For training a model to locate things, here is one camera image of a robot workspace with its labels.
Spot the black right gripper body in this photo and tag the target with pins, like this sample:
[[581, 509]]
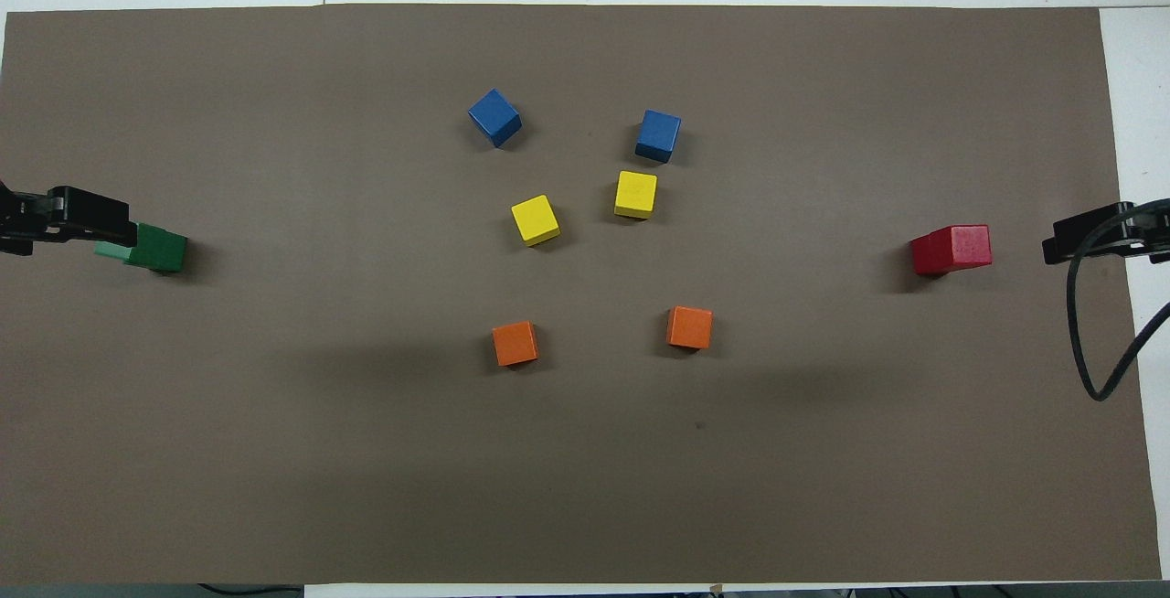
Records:
[[1152, 230]]

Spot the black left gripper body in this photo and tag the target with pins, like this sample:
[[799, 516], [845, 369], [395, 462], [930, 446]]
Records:
[[23, 223]]

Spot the green wooden block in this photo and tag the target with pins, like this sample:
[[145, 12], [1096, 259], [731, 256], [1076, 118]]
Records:
[[176, 260], [146, 241]]

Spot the blue wooden block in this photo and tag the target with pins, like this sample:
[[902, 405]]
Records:
[[494, 115], [658, 133]]

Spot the orange wooden block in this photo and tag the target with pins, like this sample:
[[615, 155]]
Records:
[[515, 342], [689, 326]]

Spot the yellow wooden block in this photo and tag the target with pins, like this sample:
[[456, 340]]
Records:
[[534, 218], [635, 193]]

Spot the brown paper mat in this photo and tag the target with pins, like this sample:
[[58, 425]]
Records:
[[585, 452]]

